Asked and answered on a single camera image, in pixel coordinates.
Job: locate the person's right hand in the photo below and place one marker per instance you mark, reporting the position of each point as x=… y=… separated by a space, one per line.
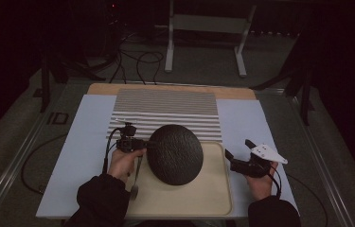
x=263 y=187

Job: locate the person's left hand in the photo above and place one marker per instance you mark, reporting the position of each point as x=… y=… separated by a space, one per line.
x=123 y=165

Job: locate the silver fork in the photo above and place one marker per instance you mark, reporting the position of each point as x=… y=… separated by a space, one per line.
x=135 y=189

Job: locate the beige tray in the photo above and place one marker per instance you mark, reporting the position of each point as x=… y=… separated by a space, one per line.
x=209 y=189

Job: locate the black stand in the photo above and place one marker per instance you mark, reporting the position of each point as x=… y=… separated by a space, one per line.
x=45 y=85
x=306 y=94

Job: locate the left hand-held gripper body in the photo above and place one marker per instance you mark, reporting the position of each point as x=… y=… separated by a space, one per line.
x=129 y=143

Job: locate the striped placemat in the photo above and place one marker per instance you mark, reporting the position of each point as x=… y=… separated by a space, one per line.
x=165 y=107

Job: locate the metal rail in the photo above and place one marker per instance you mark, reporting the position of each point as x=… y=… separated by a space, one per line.
x=14 y=164
x=320 y=164

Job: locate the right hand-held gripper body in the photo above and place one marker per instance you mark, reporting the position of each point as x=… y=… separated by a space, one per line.
x=268 y=154

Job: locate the white metal stand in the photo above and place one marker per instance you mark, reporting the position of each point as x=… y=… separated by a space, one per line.
x=208 y=23

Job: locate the dark round plate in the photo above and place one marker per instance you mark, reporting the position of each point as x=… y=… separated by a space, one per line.
x=175 y=154

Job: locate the pale blue table sheet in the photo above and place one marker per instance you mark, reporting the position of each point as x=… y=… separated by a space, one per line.
x=77 y=157

